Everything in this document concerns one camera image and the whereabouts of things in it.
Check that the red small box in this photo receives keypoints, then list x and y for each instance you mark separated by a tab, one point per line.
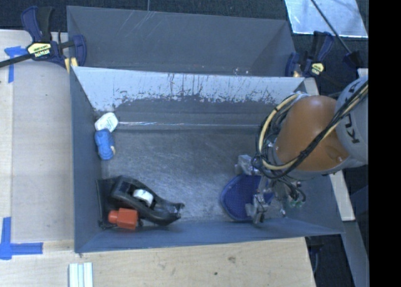
127	218

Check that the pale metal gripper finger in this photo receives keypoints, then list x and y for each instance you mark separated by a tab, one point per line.
259	217
252	209

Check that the white small packet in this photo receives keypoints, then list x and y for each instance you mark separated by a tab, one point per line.
106	121

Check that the blue oval dish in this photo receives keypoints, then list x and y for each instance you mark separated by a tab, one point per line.
239	193

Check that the grey metal bin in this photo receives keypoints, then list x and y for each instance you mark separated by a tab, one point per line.
188	166

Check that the black tape dispenser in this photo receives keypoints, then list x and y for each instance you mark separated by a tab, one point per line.
156	210

